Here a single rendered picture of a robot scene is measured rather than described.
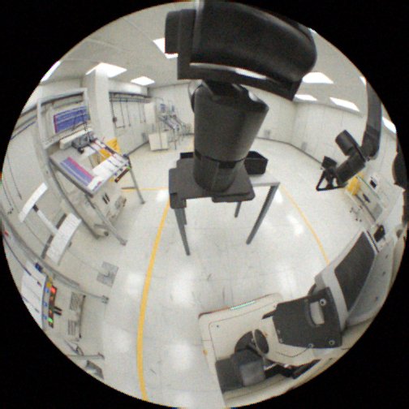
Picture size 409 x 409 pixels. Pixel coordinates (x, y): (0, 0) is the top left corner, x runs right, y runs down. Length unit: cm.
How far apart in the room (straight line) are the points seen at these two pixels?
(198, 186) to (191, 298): 107
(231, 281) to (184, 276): 44
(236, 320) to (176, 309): 52
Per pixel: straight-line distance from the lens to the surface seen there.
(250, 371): 49
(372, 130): 46
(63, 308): 158
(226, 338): 91
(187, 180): 16
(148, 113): 452
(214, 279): 118
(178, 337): 121
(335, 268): 20
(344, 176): 47
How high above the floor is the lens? 115
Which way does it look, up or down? 42 degrees down
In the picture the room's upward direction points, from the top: straight up
